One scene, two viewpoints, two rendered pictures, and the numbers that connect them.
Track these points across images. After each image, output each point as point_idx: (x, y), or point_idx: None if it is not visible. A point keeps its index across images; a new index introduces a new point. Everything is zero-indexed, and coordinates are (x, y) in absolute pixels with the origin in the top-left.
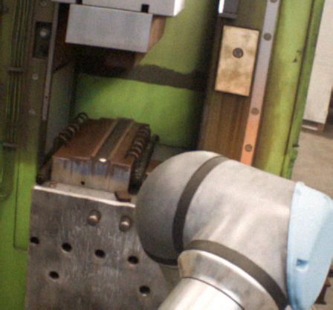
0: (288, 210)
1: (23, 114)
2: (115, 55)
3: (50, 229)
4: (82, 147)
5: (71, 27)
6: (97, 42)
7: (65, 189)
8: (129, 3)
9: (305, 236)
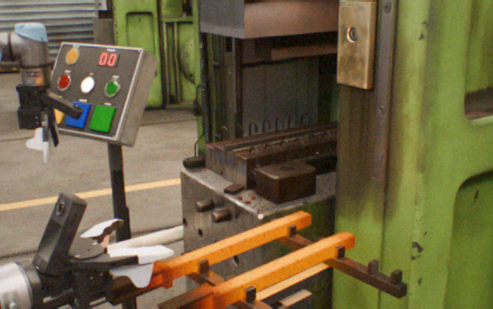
0: None
1: (225, 106)
2: (259, 45)
3: (191, 213)
4: (244, 140)
5: (202, 15)
6: (216, 29)
7: (201, 175)
8: None
9: None
